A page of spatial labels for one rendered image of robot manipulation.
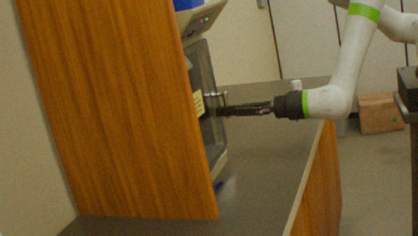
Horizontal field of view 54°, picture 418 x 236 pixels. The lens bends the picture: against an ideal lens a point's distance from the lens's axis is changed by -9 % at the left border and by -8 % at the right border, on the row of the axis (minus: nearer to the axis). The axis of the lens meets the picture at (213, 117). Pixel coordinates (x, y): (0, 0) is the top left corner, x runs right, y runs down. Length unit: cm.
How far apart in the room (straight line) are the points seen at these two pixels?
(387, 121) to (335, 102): 275
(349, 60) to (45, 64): 96
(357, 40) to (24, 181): 114
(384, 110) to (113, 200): 304
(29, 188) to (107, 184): 24
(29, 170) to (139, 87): 45
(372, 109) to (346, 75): 255
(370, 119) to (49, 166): 313
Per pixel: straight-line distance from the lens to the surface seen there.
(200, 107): 139
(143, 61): 116
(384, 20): 187
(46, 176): 144
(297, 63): 436
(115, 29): 118
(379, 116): 406
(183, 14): 117
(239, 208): 130
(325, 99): 135
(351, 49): 151
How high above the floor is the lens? 158
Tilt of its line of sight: 18 degrees down
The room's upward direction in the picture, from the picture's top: 12 degrees counter-clockwise
